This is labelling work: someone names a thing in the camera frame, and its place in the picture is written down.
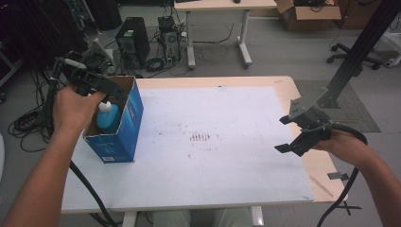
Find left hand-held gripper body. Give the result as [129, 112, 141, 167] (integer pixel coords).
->
[53, 39, 113, 97]

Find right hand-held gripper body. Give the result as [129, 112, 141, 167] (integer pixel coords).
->
[288, 87, 333, 156]

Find blue bottle with white cap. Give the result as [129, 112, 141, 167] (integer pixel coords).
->
[96, 100, 121, 133]

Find blue cardboard box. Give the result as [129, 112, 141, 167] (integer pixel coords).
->
[82, 75, 145, 164]

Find person's left hand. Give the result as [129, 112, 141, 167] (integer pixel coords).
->
[51, 84, 108, 136]

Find person's right hand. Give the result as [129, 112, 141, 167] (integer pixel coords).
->
[311, 129, 375, 167]

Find small white device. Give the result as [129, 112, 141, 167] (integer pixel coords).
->
[105, 48, 115, 69]

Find grey floor mat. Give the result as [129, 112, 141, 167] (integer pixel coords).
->
[294, 79, 382, 133]

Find beige tape strip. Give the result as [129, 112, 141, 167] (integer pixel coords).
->
[308, 174, 335, 199]

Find black computer tower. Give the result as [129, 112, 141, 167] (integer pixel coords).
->
[114, 16, 151, 70]

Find dark equipment rack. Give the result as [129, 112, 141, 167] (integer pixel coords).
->
[0, 0, 88, 93]

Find open computer case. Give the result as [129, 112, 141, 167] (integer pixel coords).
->
[156, 15, 184, 64]

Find black office chair base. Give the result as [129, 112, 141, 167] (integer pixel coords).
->
[325, 42, 384, 72]

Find light wooden table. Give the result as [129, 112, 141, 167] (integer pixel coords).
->
[61, 75, 348, 227]

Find white table mat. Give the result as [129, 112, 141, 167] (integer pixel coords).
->
[62, 86, 315, 213]

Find black metal stand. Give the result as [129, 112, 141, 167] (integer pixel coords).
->
[316, 0, 401, 110]

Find white plastic object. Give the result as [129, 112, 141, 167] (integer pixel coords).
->
[382, 31, 401, 69]

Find open cardboard box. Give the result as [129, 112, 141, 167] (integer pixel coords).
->
[275, 0, 342, 32]

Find white-legged far table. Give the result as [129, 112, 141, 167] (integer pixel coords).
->
[173, 0, 278, 70]

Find coiled black cable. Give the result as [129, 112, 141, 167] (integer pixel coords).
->
[144, 57, 166, 73]

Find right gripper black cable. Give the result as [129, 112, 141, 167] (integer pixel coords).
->
[316, 122, 369, 227]

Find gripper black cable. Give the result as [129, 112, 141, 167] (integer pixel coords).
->
[44, 60, 119, 227]
[316, 122, 369, 227]

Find bundle of black floor cables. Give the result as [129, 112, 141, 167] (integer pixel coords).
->
[8, 67, 79, 154]

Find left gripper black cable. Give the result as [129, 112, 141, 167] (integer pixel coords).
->
[44, 60, 119, 227]

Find loose black floor cable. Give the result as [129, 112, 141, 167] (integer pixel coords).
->
[192, 22, 235, 64]

